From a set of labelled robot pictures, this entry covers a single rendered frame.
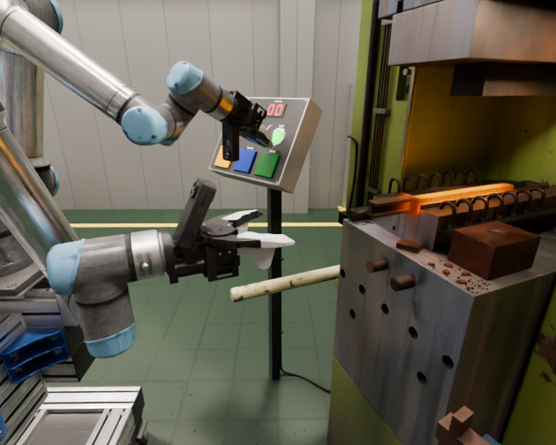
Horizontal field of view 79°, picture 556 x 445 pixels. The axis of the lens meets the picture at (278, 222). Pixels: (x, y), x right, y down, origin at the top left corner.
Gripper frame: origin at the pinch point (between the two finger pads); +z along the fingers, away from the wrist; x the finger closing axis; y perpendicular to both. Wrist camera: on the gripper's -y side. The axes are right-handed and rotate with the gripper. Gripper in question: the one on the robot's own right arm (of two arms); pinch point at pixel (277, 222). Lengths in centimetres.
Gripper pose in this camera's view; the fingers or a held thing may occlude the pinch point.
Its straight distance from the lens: 60.6
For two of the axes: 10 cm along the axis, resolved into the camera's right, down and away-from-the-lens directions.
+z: 9.2, -1.4, 3.6
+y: 0.0, 9.3, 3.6
